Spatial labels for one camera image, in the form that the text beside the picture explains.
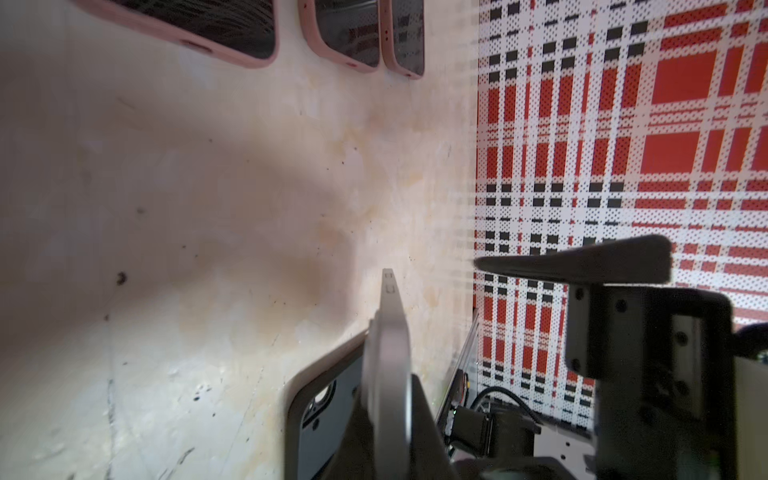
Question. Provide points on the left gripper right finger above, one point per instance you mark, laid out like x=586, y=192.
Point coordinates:
x=428, y=458

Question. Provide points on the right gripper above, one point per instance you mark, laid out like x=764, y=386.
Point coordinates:
x=661, y=358

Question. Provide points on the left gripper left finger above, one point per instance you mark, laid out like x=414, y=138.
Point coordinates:
x=354, y=459

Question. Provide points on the black textured phone case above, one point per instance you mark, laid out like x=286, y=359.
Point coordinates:
x=386, y=388

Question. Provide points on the black phone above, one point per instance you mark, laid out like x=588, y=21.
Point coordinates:
x=239, y=32
x=345, y=32
x=402, y=36

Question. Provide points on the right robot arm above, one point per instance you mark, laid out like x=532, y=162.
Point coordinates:
x=750, y=395

